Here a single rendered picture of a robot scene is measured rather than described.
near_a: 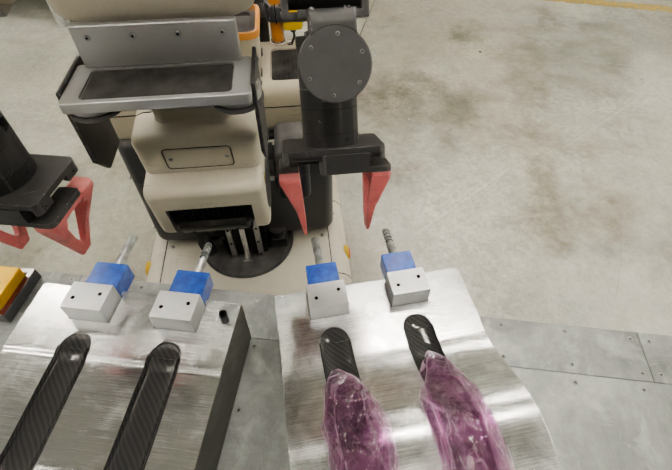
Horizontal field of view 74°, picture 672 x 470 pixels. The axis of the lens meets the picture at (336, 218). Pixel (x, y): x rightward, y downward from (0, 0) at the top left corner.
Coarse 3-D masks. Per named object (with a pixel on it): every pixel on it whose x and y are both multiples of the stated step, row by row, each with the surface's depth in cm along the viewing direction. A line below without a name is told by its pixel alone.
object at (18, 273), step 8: (0, 272) 64; (8, 272) 64; (16, 272) 64; (0, 280) 63; (8, 280) 63; (16, 280) 65; (0, 288) 63; (8, 288) 63; (0, 296) 62; (8, 296) 63; (0, 304) 62
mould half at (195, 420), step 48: (48, 288) 56; (48, 336) 52; (96, 336) 52; (144, 336) 52; (192, 336) 52; (240, 336) 56; (0, 384) 49; (96, 384) 49; (192, 384) 49; (0, 432) 46; (96, 432) 46; (192, 432) 46
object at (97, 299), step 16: (128, 240) 61; (96, 272) 56; (112, 272) 56; (128, 272) 57; (80, 288) 53; (96, 288) 53; (112, 288) 53; (128, 288) 58; (64, 304) 52; (80, 304) 52; (96, 304) 52; (112, 304) 54; (96, 320) 53
